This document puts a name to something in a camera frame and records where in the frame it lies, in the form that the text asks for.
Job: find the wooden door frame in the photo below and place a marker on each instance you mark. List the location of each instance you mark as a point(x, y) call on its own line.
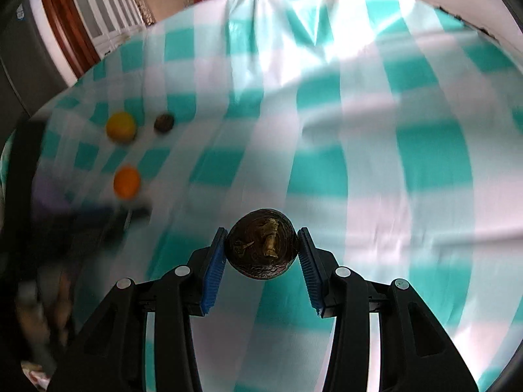
point(65, 24)

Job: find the white cabinet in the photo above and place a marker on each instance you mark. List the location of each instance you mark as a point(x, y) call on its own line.
point(108, 6)

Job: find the small orange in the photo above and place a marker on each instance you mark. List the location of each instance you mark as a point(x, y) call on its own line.
point(127, 182)

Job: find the dark mangosteen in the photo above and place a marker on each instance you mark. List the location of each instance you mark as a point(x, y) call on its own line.
point(260, 243)
point(164, 123)

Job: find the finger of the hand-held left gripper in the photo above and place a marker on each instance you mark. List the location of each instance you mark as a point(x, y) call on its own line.
point(118, 216)

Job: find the yellow-green orange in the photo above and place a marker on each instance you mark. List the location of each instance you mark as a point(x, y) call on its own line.
point(121, 127)

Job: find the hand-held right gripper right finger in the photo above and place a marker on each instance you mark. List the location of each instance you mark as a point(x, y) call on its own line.
point(311, 277)

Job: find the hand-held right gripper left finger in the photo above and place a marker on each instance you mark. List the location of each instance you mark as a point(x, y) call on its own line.
point(213, 277)

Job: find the grey refrigerator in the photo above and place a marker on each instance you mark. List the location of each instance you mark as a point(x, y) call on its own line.
point(28, 57)

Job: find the teal white checkered tablecloth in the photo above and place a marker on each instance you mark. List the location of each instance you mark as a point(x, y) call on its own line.
point(327, 130)

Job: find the purple board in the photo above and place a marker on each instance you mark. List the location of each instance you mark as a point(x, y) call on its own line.
point(47, 200)

